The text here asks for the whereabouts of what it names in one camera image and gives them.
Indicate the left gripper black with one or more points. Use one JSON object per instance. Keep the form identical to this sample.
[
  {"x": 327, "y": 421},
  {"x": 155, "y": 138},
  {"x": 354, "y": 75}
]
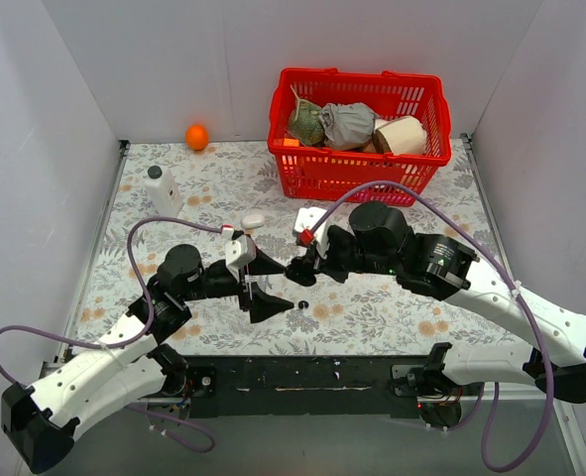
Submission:
[{"x": 245, "y": 285}]

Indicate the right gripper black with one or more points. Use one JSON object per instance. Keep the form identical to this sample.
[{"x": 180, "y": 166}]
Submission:
[{"x": 319, "y": 260}]

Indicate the black earbud charging case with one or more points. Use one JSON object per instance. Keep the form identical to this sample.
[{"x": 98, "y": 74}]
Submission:
[{"x": 301, "y": 274}]

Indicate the white earbud charging case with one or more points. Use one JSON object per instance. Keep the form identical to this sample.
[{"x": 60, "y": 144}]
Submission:
[{"x": 253, "y": 220}]

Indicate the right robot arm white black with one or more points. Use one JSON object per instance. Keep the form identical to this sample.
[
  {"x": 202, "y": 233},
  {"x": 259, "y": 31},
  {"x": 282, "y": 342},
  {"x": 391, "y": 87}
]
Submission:
[{"x": 552, "y": 352}]

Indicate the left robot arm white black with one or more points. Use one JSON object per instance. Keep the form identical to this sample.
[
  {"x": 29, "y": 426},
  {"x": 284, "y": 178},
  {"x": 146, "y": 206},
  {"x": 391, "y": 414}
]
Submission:
[{"x": 132, "y": 359}]

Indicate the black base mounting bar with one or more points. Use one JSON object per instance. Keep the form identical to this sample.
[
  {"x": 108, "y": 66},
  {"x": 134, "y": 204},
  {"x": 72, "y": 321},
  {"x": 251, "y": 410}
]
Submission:
[{"x": 242, "y": 386}]

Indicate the red plastic shopping basket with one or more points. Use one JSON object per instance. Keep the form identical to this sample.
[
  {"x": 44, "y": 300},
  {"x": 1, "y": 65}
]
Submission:
[{"x": 323, "y": 174}]

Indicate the white bottle black cap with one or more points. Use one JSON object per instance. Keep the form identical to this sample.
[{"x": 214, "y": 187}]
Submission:
[{"x": 161, "y": 188}]

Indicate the grey crumpled bag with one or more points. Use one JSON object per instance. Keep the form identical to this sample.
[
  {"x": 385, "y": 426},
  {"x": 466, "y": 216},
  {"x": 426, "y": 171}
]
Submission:
[{"x": 347, "y": 126}]

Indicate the beige paper roll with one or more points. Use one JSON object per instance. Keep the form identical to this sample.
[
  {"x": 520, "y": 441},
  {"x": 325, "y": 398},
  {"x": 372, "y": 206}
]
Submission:
[{"x": 402, "y": 136}]

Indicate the orange fruit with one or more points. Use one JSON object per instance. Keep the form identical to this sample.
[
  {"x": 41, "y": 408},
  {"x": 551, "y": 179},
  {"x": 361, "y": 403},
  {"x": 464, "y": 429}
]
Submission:
[{"x": 196, "y": 137}]

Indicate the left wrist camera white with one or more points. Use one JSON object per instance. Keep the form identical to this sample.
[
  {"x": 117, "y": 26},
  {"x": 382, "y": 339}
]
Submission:
[{"x": 239, "y": 248}]

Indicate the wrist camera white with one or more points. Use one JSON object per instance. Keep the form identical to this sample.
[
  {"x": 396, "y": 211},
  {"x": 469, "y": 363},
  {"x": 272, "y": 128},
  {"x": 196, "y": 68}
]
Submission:
[
  {"x": 303, "y": 232},
  {"x": 239, "y": 248}
]

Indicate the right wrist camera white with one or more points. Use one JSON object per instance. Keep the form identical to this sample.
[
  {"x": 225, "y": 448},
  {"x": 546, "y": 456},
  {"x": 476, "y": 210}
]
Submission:
[{"x": 303, "y": 232}]

